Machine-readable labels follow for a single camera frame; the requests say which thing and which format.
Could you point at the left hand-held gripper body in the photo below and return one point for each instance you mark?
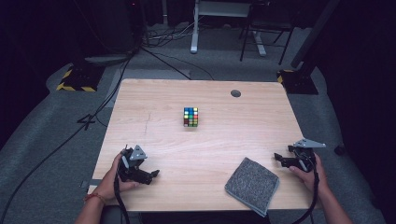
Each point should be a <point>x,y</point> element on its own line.
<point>132,168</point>

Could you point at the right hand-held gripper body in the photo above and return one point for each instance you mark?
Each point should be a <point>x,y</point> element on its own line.
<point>303,158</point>

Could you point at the grey fluffy cloth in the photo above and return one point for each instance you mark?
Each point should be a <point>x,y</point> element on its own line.
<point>252,186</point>

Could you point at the multicoloured puzzle cube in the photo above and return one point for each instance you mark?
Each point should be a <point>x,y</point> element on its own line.
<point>190,117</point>

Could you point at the person's right hand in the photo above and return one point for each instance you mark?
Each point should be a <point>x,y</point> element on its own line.
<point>316,182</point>

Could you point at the person's left hand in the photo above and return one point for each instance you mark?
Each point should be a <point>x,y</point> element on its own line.
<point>109,185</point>

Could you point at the hazard-striped black stand base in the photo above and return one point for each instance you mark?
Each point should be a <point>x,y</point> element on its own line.
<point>299,85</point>
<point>79,79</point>

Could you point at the dark round table grommet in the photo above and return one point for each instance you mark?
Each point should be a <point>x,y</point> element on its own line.
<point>235,93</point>

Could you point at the slanted dark metal pole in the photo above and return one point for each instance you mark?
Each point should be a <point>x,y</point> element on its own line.
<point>316,31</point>

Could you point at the black chair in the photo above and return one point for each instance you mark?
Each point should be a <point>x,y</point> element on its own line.
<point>267,21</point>

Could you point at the large dark equipment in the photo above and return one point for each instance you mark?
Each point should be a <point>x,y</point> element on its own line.
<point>115,25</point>

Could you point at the white desk frame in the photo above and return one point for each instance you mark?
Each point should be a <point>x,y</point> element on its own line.
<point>195,28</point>

